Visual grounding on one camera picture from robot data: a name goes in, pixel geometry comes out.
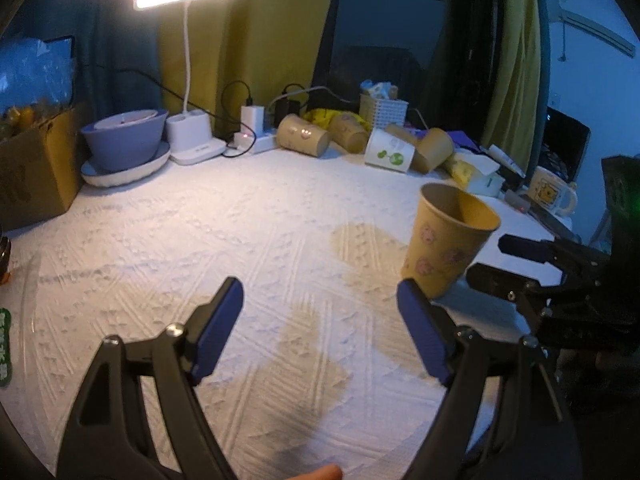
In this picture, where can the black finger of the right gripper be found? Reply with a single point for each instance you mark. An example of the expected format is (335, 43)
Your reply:
(560, 253)
(530, 298)

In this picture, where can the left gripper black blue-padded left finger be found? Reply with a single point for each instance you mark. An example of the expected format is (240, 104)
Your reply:
(136, 414)

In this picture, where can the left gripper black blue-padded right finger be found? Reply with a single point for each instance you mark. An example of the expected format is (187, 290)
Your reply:
(461, 360)

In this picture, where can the tan paper cup with pink prints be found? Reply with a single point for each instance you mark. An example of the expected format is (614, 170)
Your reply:
(450, 229)

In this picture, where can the lying brown paper cup right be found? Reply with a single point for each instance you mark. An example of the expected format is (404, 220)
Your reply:
(430, 152)

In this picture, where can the white cup with green print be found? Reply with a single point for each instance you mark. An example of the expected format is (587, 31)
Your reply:
(386, 151)

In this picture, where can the lying tan paper cup middle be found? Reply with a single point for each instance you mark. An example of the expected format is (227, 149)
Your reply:
(348, 133)

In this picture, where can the lying tan paper cup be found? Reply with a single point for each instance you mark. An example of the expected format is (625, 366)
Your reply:
(348, 133)
(298, 135)

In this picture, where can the lying tan paper cup left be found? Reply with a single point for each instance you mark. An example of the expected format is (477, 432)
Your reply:
(298, 135)

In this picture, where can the fingertip at bottom edge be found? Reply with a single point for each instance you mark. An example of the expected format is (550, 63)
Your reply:
(328, 472)

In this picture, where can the white mug with yellow print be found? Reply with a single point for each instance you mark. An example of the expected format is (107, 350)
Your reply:
(552, 193)

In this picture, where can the white tissue box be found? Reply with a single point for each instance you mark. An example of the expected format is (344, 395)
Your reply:
(475, 173)

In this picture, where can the black laptop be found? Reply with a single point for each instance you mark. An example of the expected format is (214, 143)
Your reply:
(563, 145)

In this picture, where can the green label sticker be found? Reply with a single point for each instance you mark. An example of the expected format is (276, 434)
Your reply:
(5, 348)

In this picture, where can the white textured tablecloth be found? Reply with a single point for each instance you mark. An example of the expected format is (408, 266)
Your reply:
(319, 368)

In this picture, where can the yellow curtain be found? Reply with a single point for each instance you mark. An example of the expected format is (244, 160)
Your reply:
(512, 113)

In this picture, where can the white woven basket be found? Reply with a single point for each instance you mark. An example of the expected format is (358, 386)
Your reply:
(379, 113)

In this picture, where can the white air conditioner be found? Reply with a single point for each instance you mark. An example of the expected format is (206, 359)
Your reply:
(602, 25)

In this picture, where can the white plate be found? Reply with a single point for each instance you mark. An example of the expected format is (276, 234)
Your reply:
(100, 178)

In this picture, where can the yellow snack bag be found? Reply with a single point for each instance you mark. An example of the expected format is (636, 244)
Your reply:
(322, 117)

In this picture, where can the cardboard box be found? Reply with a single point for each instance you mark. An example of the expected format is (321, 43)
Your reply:
(40, 169)

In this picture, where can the blue-grey bowl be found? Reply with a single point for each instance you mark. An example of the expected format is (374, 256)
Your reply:
(124, 141)

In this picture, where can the white power strip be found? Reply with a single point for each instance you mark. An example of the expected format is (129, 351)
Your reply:
(243, 143)

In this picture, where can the black power adapter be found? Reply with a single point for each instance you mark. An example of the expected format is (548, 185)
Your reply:
(285, 107)

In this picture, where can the white desk lamp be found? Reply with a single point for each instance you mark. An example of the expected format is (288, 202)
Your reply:
(189, 133)

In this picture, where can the white charger plug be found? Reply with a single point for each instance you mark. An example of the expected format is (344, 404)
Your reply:
(252, 118)

